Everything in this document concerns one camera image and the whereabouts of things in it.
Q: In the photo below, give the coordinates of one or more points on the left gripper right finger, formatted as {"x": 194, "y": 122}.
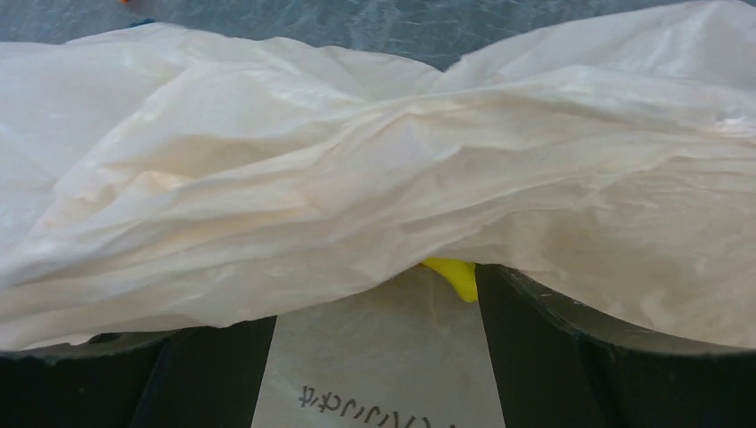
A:
{"x": 559, "y": 363}

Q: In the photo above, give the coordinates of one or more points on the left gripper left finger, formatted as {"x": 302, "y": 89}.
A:
{"x": 196, "y": 377}

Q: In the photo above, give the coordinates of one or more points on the yellow fake banana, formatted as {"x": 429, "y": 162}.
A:
{"x": 460, "y": 274}

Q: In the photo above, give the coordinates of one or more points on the orange plastic bag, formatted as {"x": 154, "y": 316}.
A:
{"x": 159, "y": 178}

